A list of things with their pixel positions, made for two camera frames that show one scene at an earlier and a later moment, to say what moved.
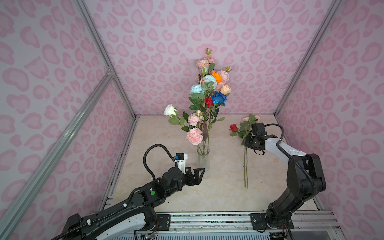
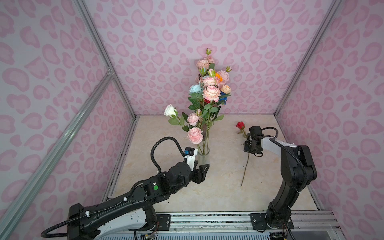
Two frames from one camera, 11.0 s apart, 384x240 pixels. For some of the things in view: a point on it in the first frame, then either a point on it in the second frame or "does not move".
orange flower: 219,79 does not move
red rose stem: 234,128 -> 241,125
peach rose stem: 226,90 does not move
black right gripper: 248,138 does not move
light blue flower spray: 200,91 does not move
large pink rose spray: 245,127 -> 211,94
